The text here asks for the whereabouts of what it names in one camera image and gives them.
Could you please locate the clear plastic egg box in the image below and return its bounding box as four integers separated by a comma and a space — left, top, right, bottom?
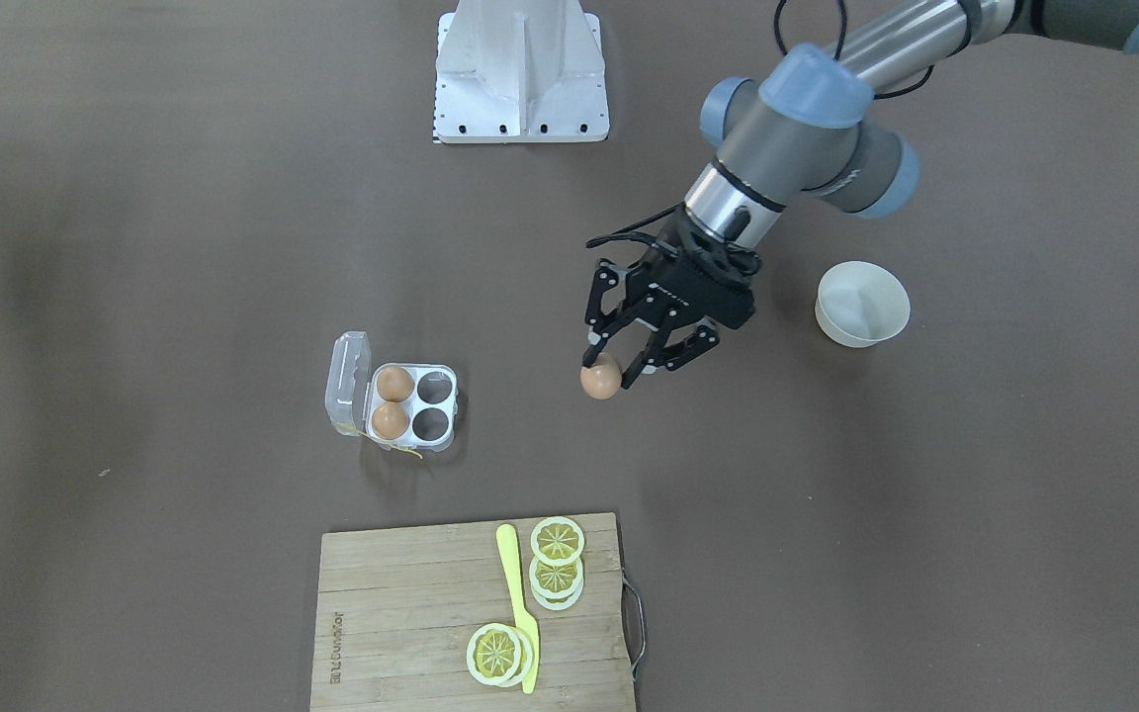
322, 330, 461, 457

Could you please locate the white bowl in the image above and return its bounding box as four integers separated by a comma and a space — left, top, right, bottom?
814, 261, 912, 347

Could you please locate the lemon slice by knife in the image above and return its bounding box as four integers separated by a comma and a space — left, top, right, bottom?
466, 622, 535, 688

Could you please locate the wooden cutting board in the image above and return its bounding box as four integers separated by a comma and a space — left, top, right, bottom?
310, 512, 637, 711

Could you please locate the lemon slice top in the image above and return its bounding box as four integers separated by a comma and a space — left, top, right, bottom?
528, 515, 585, 567

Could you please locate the brown egg from bowl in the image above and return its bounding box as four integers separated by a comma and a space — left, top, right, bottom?
579, 352, 621, 401

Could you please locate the yellow plastic knife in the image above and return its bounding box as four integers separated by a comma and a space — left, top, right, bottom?
494, 523, 541, 695

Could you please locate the brown egg in box rear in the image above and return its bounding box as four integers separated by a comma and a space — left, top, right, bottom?
375, 365, 416, 402

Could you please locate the white camera stand base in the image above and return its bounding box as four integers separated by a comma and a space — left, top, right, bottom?
431, 1, 611, 144

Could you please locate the lemon slice middle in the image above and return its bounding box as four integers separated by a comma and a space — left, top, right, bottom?
528, 558, 585, 611

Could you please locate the brown egg in box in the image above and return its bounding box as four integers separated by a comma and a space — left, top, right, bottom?
368, 401, 410, 441
375, 365, 416, 402

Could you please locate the brown egg in box front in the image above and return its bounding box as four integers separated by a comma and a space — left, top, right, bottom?
368, 401, 410, 441

